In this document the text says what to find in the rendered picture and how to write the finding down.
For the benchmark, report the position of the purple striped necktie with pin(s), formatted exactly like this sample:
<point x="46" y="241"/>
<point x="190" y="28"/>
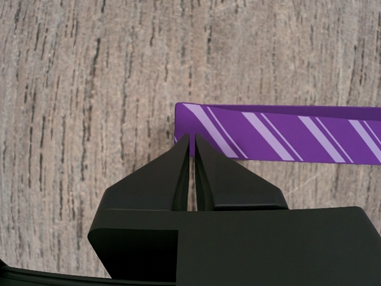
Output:
<point x="315" y="134"/>

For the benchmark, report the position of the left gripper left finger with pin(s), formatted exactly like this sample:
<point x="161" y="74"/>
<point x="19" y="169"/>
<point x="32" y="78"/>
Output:
<point x="161" y="183"/>

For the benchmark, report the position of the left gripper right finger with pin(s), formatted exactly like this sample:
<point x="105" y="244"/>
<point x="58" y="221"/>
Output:
<point x="224" y="185"/>

